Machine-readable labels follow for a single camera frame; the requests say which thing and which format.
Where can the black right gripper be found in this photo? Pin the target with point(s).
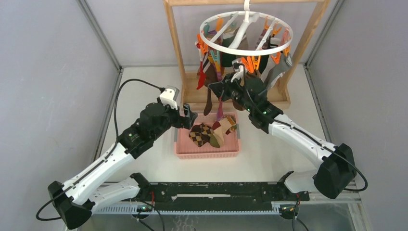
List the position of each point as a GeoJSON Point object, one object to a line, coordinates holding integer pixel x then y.
{"type": "Point", "coordinates": [222, 89]}

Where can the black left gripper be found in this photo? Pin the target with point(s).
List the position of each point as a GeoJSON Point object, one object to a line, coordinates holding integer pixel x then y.
{"type": "Point", "coordinates": [185, 121]}

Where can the brown yellow argyle sock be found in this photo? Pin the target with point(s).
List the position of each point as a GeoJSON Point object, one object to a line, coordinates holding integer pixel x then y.
{"type": "Point", "coordinates": [200, 134]}

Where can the beige striped sock red heel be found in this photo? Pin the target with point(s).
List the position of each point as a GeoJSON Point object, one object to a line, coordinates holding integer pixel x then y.
{"type": "Point", "coordinates": [221, 128]}

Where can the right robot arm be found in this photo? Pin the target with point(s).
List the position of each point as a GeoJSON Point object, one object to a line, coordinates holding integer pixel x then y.
{"type": "Point", "coordinates": [335, 166]}

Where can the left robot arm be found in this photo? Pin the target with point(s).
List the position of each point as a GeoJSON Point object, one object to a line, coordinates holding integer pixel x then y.
{"type": "Point", "coordinates": [77, 199]}

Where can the wooden hanger rack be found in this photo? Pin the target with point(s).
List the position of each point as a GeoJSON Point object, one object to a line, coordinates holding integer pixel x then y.
{"type": "Point", "coordinates": [279, 94]}

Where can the white round clip hanger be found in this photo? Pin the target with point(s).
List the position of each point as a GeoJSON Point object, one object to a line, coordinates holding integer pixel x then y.
{"type": "Point", "coordinates": [276, 36]}

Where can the red snowflake sock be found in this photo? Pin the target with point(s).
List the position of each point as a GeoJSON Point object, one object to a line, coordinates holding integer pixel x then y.
{"type": "Point", "coordinates": [202, 76]}

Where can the purple orange sock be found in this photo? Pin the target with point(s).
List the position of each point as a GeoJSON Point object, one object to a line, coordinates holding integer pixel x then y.
{"type": "Point", "coordinates": [220, 109]}

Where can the pink perforated plastic basket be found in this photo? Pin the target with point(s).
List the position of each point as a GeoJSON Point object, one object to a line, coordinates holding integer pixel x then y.
{"type": "Point", "coordinates": [186, 149]}

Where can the grey sock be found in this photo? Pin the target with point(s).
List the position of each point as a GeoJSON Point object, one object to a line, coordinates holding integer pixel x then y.
{"type": "Point", "coordinates": [278, 70]}

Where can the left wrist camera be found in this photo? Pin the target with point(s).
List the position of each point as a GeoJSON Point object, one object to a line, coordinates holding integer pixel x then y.
{"type": "Point", "coordinates": [169, 97]}

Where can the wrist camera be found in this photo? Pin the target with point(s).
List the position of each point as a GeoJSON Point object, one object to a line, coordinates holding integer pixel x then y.
{"type": "Point", "coordinates": [239, 69]}
{"type": "Point", "coordinates": [169, 97]}

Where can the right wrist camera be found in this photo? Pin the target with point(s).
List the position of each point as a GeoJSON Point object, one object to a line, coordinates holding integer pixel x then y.
{"type": "Point", "coordinates": [239, 69]}

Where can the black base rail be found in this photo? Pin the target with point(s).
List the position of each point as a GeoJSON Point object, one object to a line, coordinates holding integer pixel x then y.
{"type": "Point", "coordinates": [216, 196]}

